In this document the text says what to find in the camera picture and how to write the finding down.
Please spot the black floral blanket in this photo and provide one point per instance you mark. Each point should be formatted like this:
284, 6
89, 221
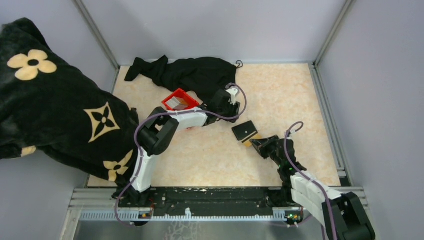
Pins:
49, 105

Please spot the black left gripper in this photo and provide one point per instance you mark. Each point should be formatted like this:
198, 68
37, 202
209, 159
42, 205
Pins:
234, 109

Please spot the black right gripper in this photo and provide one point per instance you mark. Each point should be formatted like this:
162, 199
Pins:
260, 144

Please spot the black leather card holder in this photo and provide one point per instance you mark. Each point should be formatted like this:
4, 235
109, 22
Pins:
244, 131

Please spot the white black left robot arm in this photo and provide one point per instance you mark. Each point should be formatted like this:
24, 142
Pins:
154, 135

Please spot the black cloth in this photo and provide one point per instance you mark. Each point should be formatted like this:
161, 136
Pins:
204, 75

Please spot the gold credit card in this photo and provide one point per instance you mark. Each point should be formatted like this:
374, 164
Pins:
248, 141

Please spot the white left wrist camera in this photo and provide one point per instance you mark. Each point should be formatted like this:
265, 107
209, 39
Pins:
233, 91

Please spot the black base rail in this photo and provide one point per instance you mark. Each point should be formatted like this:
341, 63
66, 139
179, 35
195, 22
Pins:
212, 202

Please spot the stack of silver cards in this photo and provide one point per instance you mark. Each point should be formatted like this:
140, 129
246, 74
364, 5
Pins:
176, 104

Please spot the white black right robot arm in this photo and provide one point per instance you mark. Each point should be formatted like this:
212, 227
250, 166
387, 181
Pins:
341, 215

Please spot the red plastic bin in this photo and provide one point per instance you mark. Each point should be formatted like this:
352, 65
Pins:
182, 94

